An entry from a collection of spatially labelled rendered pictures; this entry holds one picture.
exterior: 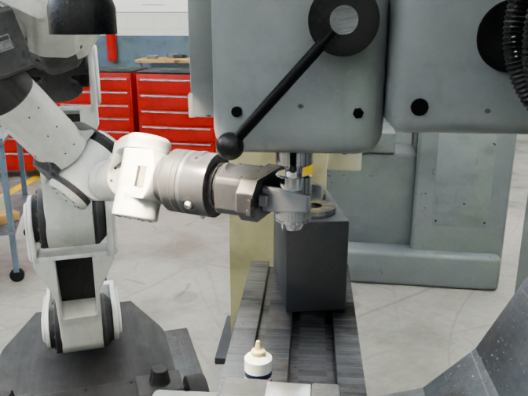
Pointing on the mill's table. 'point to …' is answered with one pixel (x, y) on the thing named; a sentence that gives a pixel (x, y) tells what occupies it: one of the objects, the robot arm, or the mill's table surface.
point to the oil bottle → (258, 363)
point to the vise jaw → (243, 386)
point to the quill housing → (258, 13)
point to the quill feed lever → (318, 22)
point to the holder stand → (313, 259)
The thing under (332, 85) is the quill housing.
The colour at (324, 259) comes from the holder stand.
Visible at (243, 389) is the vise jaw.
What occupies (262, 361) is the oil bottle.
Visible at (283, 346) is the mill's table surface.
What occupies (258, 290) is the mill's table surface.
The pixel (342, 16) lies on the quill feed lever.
